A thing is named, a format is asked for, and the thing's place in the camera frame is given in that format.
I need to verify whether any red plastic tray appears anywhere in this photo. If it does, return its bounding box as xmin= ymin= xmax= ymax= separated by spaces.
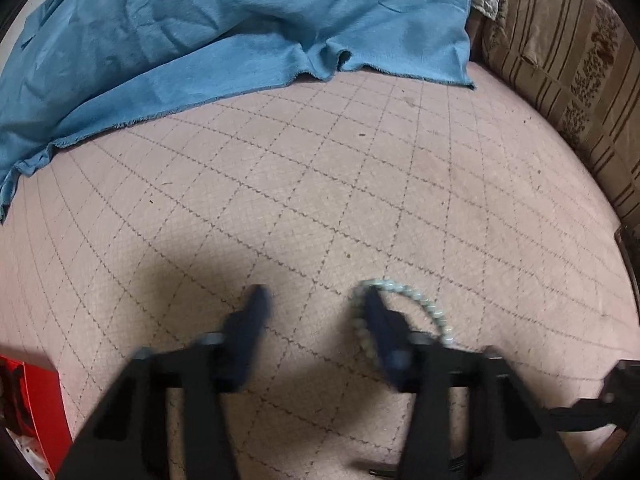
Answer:
xmin=0 ymin=355 xmax=73 ymax=480

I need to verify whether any blue blanket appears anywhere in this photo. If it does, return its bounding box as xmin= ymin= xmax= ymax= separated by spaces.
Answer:
xmin=0 ymin=0 xmax=476 ymax=223

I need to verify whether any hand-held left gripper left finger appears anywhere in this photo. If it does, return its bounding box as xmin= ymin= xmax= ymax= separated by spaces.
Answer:
xmin=55 ymin=284 xmax=273 ymax=480

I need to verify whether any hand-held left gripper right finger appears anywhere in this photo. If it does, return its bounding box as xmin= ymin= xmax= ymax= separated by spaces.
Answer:
xmin=357 ymin=285 xmax=581 ymax=480

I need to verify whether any striped beige cushion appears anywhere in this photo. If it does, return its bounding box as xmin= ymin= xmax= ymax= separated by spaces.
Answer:
xmin=470 ymin=0 xmax=640 ymax=238

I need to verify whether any pink quilted bed cover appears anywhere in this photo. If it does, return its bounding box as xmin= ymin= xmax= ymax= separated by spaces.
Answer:
xmin=0 ymin=67 xmax=640 ymax=480

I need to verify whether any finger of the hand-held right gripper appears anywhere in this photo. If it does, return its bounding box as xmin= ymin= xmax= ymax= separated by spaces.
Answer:
xmin=547 ymin=357 xmax=640 ymax=433

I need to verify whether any pale green bead bracelet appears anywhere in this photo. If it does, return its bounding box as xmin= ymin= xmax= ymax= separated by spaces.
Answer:
xmin=351 ymin=279 xmax=456 ymax=361

